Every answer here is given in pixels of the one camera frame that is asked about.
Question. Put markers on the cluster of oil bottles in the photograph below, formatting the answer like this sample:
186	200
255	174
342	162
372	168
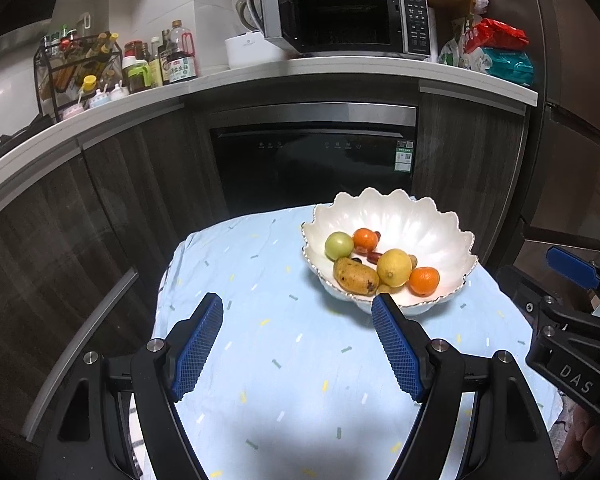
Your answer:
80	55

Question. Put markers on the yellow cap bottle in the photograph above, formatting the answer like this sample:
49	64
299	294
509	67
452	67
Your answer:
88	87

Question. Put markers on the spotted yellow mango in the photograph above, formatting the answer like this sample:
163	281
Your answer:
355	277

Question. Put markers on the red lid jar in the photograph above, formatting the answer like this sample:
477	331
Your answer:
134	50

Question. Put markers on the black built-in dishwasher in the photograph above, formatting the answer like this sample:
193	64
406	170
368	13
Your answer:
305	170

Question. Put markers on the yellow lemon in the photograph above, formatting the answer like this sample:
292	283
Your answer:
394	267

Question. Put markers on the light blue confetti tablecloth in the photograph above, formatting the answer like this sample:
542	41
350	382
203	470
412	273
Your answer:
290	360

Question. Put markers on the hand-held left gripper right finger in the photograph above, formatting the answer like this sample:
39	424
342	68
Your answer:
397	350

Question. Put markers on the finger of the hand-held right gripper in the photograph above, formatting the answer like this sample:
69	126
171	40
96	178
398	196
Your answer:
570	265
517	285

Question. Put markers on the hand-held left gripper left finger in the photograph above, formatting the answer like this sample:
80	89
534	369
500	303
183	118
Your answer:
197	350

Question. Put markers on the white condiment jar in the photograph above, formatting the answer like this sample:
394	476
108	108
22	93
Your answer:
119	92

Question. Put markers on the black gas stove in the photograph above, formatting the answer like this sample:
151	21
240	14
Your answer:
22	137

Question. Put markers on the pink condiment jar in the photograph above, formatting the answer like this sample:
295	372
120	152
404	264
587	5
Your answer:
73	111

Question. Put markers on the dark refrigerator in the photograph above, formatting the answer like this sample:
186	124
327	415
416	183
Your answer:
575	85

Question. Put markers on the teal wipes package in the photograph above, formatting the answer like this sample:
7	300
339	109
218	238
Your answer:
510	67

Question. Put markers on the blue condiment jar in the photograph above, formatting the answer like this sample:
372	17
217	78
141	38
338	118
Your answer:
99	99

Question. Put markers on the white green plastic bag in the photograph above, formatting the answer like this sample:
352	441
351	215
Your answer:
457	52

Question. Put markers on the black microwave oven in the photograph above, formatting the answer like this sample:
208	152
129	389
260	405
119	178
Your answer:
345	20

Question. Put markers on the white scalloped bowl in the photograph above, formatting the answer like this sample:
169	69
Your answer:
430	230

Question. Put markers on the green liquid bottle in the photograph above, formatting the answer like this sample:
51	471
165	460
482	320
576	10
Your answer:
139	77

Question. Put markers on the dark wood kitchen cabinet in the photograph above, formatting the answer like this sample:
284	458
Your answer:
80	220

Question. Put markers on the person's right hand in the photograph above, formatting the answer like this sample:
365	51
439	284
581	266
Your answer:
585	440

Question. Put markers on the orange tangerine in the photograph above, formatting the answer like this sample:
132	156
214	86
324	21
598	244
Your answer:
365	240
423	281

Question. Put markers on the red snack package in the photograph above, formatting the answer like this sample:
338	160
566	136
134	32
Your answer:
497	35

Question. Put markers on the dark glass bottle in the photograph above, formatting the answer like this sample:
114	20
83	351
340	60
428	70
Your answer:
164	65

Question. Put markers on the white rice cooker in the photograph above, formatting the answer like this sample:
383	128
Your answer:
242	10

